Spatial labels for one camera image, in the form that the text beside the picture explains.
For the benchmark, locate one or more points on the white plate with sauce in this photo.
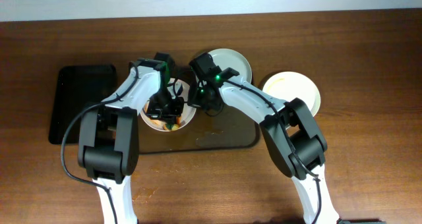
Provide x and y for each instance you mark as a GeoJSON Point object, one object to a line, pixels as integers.
{"type": "Point", "coordinates": [188, 111]}

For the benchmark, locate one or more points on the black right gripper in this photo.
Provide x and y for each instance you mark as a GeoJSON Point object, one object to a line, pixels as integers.
{"type": "Point", "coordinates": [204, 102]}

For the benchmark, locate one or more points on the large brown serving tray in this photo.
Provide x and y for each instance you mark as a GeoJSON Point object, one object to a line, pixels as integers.
{"type": "Point", "coordinates": [218, 130]}

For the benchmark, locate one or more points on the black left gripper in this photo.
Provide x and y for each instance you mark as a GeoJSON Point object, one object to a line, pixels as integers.
{"type": "Point", "coordinates": [165, 109]}

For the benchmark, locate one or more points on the cream plate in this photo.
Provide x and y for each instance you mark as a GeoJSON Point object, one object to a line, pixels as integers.
{"type": "Point", "coordinates": [290, 85]}

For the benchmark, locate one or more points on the small black tray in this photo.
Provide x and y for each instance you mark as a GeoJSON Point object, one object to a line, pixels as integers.
{"type": "Point", "coordinates": [78, 87]}

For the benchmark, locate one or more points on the pale blue plate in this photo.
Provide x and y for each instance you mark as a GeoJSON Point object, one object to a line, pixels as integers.
{"type": "Point", "coordinates": [225, 58]}

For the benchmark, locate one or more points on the orange green sponge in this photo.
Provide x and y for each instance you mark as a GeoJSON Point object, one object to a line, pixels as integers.
{"type": "Point", "coordinates": [161, 125]}

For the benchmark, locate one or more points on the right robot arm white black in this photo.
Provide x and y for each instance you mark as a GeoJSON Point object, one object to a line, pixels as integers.
{"type": "Point", "coordinates": [294, 140]}

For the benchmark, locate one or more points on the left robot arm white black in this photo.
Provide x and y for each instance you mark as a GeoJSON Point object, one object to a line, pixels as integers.
{"type": "Point", "coordinates": [108, 140]}

